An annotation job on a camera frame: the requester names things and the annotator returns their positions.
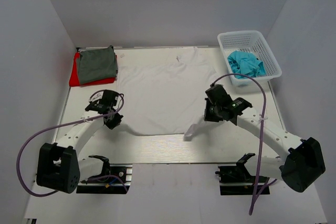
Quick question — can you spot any blue t shirt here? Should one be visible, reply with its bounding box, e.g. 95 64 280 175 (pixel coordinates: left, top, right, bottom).
227 51 266 79

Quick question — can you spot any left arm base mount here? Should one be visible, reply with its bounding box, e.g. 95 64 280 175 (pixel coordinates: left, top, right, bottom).
76 155 132 195

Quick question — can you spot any folded grey t shirt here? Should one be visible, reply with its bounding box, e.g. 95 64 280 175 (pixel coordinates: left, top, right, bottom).
76 46 118 85

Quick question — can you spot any white plastic basket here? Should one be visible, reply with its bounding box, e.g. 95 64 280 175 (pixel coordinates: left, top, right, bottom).
217 30 282 84

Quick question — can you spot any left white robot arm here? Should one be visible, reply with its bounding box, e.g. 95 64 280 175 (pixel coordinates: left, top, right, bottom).
36 90 124 194

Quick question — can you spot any folded red t shirt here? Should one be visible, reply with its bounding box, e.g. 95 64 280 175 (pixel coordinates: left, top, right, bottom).
69 52 117 87

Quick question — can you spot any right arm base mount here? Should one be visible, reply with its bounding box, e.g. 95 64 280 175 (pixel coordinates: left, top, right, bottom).
215 153 256 196

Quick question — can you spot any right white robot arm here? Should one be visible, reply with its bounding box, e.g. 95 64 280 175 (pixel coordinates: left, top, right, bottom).
204 84 326 193

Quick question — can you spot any white t shirt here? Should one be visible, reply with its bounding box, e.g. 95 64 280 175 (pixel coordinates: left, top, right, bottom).
117 48 219 137

